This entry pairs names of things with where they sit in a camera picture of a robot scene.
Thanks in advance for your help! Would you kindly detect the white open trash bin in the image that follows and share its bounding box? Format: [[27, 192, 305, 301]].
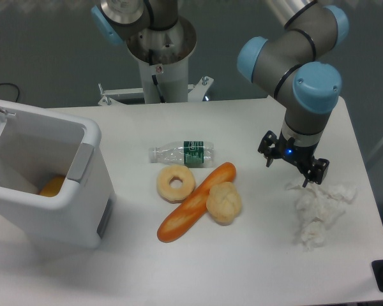
[[0, 100, 116, 248]]

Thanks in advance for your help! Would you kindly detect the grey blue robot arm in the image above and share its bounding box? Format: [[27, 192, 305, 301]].
[[91, 1, 349, 184]]

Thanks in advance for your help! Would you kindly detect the black cable on pedestal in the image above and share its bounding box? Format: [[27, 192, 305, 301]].
[[148, 49, 166, 103]]

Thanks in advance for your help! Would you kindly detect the orange object inside bin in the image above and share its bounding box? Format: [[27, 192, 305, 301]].
[[39, 175, 65, 197]]

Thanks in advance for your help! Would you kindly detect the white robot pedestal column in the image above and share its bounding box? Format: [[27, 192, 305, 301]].
[[126, 16, 197, 94]]

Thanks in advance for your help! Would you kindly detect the white metal base bracket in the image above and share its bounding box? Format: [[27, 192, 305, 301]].
[[98, 76, 214, 106]]

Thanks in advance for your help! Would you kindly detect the black cable on floor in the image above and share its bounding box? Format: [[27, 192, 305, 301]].
[[0, 82, 20, 100]]

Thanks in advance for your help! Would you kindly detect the crumpled white tissue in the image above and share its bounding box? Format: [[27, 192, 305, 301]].
[[285, 178, 357, 251]]

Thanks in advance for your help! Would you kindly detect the round knotted bread roll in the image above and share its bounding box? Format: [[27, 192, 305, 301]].
[[206, 182, 242, 225]]

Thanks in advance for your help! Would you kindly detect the clear plastic bottle green label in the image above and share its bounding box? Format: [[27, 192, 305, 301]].
[[148, 140, 214, 168]]

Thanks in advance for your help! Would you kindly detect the ring shaped bagel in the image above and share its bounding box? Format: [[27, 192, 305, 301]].
[[156, 164, 195, 202]]

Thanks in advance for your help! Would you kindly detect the long orange baguette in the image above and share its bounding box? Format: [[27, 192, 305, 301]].
[[157, 162, 237, 243]]

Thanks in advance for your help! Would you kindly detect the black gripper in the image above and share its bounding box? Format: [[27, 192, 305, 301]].
[[258, 131, 329, 187]]

